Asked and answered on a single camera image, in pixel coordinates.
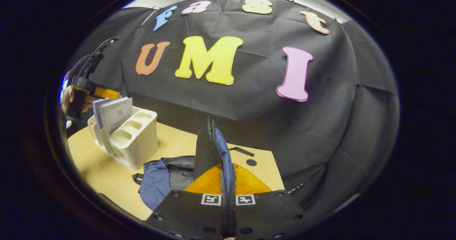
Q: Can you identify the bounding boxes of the white patterned book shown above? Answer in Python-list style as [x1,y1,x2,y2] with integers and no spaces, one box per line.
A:
[100,97,133,137]

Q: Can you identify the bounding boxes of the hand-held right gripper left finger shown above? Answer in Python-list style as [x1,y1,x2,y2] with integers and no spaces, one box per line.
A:
[145,163,224,240]

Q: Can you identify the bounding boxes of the black cable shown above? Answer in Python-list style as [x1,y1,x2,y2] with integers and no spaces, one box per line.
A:
[68,37,120,87]

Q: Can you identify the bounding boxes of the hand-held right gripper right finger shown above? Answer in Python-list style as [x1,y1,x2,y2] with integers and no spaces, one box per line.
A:
[233,163,305,240]

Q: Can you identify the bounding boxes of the blue schoolbag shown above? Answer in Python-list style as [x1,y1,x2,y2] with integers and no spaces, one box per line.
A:
[132,116,255,238]

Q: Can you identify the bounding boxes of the white bookshelf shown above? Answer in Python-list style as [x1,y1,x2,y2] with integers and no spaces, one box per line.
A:
[87,106,159,172]

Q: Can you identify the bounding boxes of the grey blue-edged book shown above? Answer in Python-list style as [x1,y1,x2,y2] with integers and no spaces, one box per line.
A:
[93,98,114,130]

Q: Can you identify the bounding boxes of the thin white strip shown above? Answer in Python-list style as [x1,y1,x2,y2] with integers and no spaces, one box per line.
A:
[141,6,156,26]

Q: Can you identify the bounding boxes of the colourful background display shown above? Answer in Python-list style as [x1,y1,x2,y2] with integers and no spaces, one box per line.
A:
[60,73,70,101]

